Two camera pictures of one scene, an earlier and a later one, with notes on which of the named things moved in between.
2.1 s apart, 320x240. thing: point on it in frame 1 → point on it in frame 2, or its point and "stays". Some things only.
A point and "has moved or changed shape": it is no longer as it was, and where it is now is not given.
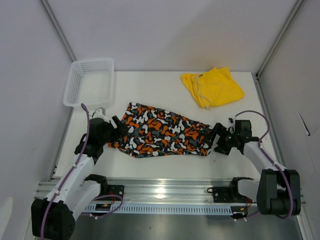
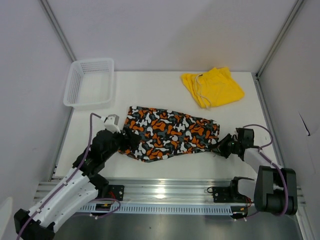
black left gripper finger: (122, 128) → (130, 140)
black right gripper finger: (217, 130) → (222, 147)
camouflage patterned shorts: (154, 131) has moved or changed shape
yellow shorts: (212, 88) stays
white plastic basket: (90, 82) stays
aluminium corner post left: (50, 13) stays
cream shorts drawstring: (209, 106) stays
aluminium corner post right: (264, 63) stays
